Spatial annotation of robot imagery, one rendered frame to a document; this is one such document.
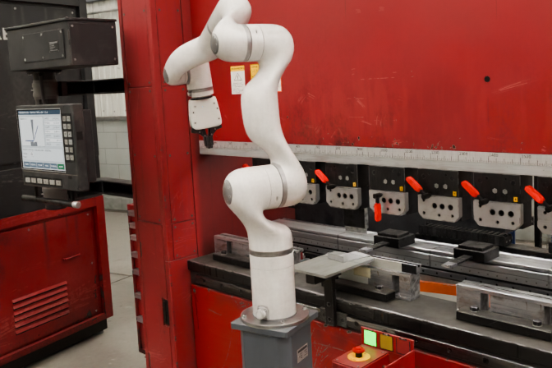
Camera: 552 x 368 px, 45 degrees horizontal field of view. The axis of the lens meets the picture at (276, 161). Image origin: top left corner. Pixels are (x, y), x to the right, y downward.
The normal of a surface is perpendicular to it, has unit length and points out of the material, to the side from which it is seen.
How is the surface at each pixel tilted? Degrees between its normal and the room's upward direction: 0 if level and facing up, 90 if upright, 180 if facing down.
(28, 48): 90
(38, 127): 90
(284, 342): 90
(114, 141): 90
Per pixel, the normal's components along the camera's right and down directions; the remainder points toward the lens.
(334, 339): -0.71, 0.12
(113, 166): -0.52, 0.13
